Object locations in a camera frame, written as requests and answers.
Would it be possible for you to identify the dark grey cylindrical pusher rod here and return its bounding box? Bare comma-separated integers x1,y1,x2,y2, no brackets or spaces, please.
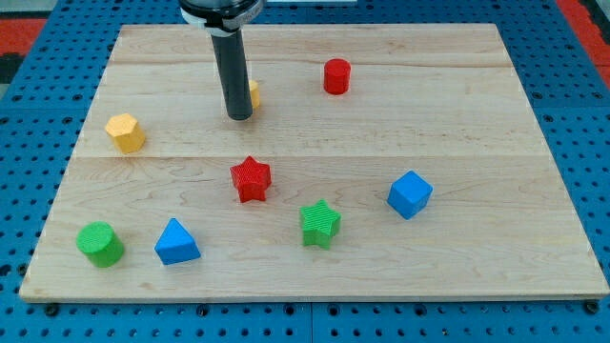
212,30,254,121

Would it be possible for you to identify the blue triangle block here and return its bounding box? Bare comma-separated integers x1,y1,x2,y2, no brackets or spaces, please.
154,218,201,265

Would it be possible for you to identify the yellow block behind rod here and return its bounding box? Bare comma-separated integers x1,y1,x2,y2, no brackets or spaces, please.
249,80,260,110

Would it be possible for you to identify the red cylinder block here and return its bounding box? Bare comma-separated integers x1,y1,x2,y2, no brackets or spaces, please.
323,58,352,95

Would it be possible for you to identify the red star block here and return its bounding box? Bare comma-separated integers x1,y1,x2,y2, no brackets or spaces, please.
230,156,272,203

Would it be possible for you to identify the yellow hexagon block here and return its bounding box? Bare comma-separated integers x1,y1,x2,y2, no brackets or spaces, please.
105,113,146,154

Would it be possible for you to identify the light wooden board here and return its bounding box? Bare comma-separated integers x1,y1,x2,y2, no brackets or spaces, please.
20,24,609,303

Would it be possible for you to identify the green star block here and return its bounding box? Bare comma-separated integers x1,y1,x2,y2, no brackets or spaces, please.
299,199,341,250

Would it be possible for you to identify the blue cube block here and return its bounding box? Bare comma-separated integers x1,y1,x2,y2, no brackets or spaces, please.
387,171,434,220

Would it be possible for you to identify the green cylinder block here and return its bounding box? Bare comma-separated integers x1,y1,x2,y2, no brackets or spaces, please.
75,221,124,268

